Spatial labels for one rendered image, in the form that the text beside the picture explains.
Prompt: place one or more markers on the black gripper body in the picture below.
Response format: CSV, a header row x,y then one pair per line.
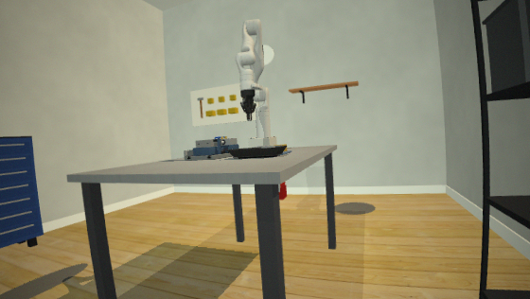
x,y
247,94

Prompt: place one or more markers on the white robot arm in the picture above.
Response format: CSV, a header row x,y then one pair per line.
x,y
249,77

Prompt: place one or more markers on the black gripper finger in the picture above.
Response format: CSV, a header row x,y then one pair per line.
x,y
253,106
245,109

